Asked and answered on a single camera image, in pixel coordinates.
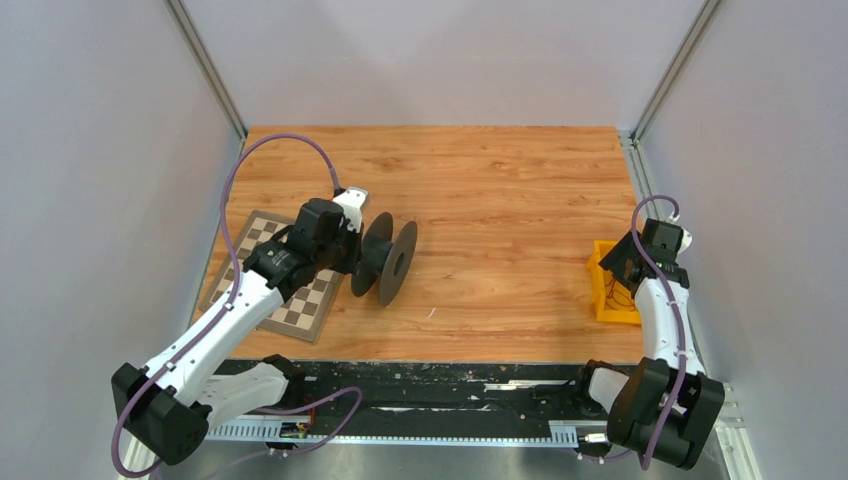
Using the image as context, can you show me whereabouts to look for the aluminium frame post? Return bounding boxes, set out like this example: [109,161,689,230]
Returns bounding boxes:
[164,0,248,142]
[630,0,724,144]

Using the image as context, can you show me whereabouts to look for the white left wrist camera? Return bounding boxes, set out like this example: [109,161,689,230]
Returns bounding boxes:
[332,186,369,233]

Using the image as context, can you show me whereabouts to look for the aluminium side rail right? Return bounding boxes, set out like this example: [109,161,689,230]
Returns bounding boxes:
[618,130,762,479]

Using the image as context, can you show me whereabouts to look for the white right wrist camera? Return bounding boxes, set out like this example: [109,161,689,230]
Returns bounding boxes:
[678,228,693,253]

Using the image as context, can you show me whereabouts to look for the black cable spool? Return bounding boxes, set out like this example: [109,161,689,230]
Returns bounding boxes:
[351,212,418,307]

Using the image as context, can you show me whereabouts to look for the aluminium frame post left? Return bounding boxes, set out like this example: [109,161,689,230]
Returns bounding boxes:
[164,0,248,142]

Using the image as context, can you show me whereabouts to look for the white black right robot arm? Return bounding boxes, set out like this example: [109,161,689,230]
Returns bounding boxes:
[570,219,725,470]

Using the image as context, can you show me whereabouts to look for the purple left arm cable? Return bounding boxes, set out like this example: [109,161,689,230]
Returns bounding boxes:
[109,133,364,480]

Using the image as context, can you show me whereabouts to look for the slotted aluminium cable duct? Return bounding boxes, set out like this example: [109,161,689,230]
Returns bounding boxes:
[205,415,580,448]

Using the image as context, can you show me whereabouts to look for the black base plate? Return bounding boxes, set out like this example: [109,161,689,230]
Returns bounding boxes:
[294,360,607,432]

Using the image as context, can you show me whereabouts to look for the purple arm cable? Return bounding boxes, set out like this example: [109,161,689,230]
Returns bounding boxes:
[109,133,364,480]
[576,194,689,472]

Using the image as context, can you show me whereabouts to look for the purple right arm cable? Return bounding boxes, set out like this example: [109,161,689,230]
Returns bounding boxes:
[576,194,689,472]

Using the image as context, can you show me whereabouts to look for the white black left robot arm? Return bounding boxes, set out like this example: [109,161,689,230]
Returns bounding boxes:
[111,187,368,466]

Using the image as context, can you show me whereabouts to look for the yellow plastic bin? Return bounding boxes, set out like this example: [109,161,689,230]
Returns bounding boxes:
[586,240,641,326]

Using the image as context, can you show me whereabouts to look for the aluminium frame post right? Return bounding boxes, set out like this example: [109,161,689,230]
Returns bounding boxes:
[630,0,724,144]

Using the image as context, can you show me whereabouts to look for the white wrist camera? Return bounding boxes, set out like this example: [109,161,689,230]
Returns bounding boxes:
[332,186,369,233]
[678,228,693,253]

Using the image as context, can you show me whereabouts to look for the wooden chessboard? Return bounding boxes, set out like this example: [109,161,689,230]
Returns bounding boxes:
[199,210,342,343]

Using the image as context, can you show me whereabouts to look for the thin red wire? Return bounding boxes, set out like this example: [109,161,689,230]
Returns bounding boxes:
[606,278,639,311]

